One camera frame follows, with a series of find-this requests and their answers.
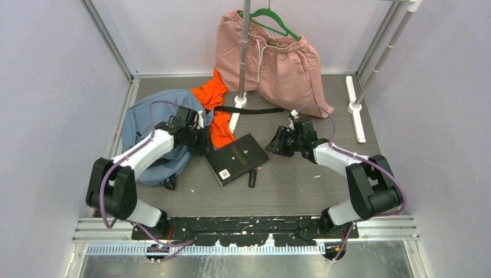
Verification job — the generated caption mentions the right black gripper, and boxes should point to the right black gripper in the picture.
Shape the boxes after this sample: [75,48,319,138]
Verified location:
[265,126,303,158]

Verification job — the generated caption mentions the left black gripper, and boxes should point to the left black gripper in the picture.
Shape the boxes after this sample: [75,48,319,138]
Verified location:
[186,125,215,156]

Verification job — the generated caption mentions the pink black highlighter marker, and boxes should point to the pink black highlighter marker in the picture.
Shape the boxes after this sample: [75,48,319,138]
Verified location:
[248,169,257,188]

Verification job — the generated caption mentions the blue student backpack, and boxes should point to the blue student backpack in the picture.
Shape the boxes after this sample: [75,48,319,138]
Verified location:
[120,89,205,186]

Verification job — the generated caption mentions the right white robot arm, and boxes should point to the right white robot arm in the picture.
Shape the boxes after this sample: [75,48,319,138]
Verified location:
[265,117,404,238]

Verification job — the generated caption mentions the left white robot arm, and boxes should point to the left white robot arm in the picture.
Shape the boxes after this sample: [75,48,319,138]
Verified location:
[86,106,212,239]

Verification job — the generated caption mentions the orange cloth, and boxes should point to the orange cloth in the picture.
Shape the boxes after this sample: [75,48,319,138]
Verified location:
[191,68,235,148]

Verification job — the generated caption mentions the left rack pole with foot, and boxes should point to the left rack pole with foot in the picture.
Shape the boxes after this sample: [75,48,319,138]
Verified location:
[227,0,252,135]

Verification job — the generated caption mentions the rack pole with foot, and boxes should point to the rack pole with foot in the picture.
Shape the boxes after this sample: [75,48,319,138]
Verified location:
[227,0,252,135]
[345,0,422,144]

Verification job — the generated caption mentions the pink shorts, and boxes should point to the pink shorts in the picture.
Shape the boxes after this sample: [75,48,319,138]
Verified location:
[215,10,334,118]

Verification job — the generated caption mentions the right rack pole with foot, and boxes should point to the right rack pole with foot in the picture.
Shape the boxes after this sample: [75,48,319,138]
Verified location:
[345,0,422,144]

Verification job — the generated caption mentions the green clothes hanger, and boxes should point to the green clothes hanger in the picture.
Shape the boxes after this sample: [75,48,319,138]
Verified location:
[250,8,301,41]

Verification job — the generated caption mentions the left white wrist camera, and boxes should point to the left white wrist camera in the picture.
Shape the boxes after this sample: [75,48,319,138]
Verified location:
[196,110,206,129]

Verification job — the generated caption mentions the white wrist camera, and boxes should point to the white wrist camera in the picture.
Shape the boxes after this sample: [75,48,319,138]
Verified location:
[196,110,206,129]
[288,109,299,130]

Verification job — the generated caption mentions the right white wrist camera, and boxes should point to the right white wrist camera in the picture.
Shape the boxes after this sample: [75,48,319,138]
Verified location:
[288,109,299,130]

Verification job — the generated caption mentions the black backpack strap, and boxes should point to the black backpack strap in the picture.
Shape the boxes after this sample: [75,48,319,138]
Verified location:
[205,105,285,116]

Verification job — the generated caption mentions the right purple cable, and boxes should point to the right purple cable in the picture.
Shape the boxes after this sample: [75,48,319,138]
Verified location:
[293,105,408,262]

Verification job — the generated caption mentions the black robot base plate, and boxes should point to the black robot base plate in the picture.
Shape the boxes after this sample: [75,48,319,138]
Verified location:
[148,215,351,247]

